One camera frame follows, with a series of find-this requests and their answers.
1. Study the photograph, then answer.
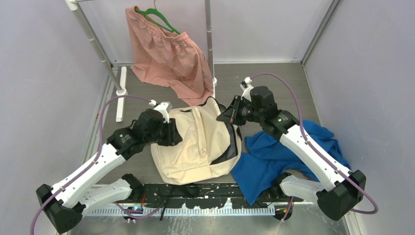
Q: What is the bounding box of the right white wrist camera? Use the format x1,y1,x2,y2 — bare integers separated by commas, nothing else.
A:
240,76,254,101

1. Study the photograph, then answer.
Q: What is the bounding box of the green clothes hanger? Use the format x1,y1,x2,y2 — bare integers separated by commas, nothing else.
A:
134,0,180,35

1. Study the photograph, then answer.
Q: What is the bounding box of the white clothes rack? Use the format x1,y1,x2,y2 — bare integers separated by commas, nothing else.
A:
64,0,218,123

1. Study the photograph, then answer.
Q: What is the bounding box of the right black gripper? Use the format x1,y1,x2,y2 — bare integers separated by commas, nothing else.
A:
217,95,264,126

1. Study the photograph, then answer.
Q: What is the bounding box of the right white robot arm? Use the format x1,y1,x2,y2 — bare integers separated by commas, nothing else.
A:
217,86,367,221

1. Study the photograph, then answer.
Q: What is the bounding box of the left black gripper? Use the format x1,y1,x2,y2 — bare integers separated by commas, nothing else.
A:
144,117,183,146

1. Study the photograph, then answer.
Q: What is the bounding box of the blue cloth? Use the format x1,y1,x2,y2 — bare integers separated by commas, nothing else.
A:
231,119,350,205

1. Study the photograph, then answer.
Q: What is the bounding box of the beige canvas backpack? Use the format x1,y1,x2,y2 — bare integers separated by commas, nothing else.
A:
151,97,242,198

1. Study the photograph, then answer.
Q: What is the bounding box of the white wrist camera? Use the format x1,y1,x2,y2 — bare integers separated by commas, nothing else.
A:
149,99,172,123
240,76,254,101

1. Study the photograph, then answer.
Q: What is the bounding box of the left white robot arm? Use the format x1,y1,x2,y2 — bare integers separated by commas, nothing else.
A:
36,109,183,234

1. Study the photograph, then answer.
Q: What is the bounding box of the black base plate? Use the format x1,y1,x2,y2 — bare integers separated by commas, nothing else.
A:
117,183,289,209

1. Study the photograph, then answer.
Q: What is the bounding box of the white slotted cable duct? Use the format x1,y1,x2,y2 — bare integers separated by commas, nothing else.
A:
88,203,276,217

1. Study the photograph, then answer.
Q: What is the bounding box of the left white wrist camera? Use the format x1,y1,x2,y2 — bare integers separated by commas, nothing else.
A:
149,99,172,123

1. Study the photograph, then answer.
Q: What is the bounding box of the pink cloth garment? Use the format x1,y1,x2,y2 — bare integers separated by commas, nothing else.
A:
125,6,214,106

